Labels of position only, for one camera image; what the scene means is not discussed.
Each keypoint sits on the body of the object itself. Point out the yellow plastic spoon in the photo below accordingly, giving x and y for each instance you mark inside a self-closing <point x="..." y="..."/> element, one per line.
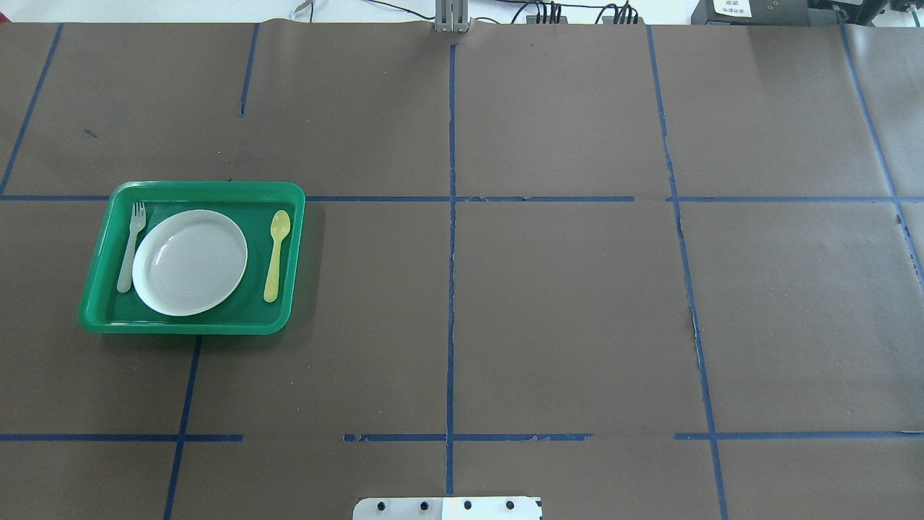
<point x="280" y="228"/>

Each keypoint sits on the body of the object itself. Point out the dark grey control box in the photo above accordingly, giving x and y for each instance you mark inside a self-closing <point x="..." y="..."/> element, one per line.
<point x="764" y="13"/>

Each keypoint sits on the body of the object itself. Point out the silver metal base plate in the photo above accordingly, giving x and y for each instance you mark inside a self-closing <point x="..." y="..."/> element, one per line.
<point x="477" y="507"/>

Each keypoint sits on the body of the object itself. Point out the pale mint plastic fork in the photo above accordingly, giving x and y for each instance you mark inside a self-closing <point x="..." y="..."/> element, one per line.
<point x="137" y="223"/>

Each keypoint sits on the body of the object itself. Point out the white round plate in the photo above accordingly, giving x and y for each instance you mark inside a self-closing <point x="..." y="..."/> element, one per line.
<point x="189" y="263"/>

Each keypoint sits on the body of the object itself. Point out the grey aluminium frame post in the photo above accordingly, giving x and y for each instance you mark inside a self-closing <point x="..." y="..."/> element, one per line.
<point x="452" y="16"/>

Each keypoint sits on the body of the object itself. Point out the green plastic tray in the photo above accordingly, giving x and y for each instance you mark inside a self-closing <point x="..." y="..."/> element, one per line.
<point x="249" y="204"/>

